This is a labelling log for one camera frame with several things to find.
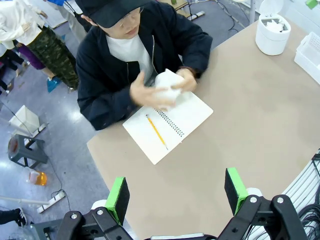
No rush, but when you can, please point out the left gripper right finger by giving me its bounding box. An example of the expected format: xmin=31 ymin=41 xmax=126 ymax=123
xmin=217 ymin=167 xmax=308 ymax=240

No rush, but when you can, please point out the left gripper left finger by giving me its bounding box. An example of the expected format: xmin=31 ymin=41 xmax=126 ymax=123
xmin=54 ymin=176 xmax=136 ymax=240

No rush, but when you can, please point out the yellow pencil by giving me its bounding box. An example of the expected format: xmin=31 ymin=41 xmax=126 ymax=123
xmin=145 ymin=114 xmax=169 ymax=151

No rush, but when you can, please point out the white spiral notebook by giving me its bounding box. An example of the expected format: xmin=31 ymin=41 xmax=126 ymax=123
xmin=122 ymin=91 xmax=214 ymax=166

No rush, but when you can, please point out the white paper ball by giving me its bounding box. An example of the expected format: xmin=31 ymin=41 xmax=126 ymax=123
xmin=153 ymin=68 xmax=186 ymax=108

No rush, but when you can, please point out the person's right forearm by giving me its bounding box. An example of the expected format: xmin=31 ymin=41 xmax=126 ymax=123
xmin=77 ymin=93 xmax=139 ymax=131

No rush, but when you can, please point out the person's left forearm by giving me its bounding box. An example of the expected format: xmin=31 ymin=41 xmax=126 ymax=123
xmin=178 ymin=31 xmax=213 ymax=76

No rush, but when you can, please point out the person's right hand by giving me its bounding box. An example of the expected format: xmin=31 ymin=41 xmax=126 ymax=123
xmin=129 ymin=71 xmax=176 ymax=112

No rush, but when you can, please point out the person's left hand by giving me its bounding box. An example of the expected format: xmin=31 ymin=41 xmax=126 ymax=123
xmin=172 ymin=67 xmax=198 ymax=92

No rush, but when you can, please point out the long white power strip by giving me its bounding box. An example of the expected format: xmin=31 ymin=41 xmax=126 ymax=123
xmin=36 ymin=190 xmax=67 ymax=214

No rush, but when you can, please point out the bystander in black sneakers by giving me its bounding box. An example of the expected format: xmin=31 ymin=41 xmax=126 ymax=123
xmin=0 ymin=206 xmax=28 ymax=228

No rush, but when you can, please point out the dark grey plastic stool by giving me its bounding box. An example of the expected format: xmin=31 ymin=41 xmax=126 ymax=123
xmin=7 ymin=133 xmax=49 ymax=169

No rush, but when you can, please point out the white square floor bin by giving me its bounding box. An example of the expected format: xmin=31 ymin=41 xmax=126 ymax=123
xmin=8 ymin=104 xmax=41 ymax=137

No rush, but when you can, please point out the person in dark jacket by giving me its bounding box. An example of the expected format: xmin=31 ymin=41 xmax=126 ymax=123
xmin=74 ymin=0 xmax=213 ymax=131

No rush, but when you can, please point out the white plastic basket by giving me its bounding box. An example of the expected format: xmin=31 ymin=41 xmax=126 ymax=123
xmin=296 ymin=31 xmax=320 ymax=66
xmin=293 ymin=51 xmax=320 ymax=85

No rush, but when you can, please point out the white lidded trash bin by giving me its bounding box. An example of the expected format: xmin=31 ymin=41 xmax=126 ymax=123
xmin=254 ymin=0 xmax=292 ymax=57

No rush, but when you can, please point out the bystander in camouflage trousers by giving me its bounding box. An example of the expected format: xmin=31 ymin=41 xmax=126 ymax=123
xmin=0 ymin=0 xmax=80 ymax=91

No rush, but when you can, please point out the bystander in purple trousers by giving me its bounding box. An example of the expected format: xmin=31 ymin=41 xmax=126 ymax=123
xmin=0 ymin=41 xmax=47 ymax=76

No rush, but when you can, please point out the crumpled white paper pile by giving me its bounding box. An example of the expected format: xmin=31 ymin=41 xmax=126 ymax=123
xmin=262 ymin=17 xmax=286 ymax=33

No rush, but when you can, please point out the bystander in beige trousers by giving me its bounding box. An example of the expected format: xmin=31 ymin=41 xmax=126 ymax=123
xmin=47 ymin=0 xmax=89 ymax=44

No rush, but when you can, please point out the black cap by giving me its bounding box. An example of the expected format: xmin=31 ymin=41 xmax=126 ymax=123
xmin=74 ymin=0 xmax=154 ymax=29

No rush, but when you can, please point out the white slotted rail panel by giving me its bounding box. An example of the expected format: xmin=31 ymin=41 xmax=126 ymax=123
xmin=281 ymin=149 xmax=320 ymax=214

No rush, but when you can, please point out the black cable bundle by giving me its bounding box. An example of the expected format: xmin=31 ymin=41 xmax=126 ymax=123
xmin=297 ymin=202 xmax=320 ymax=240

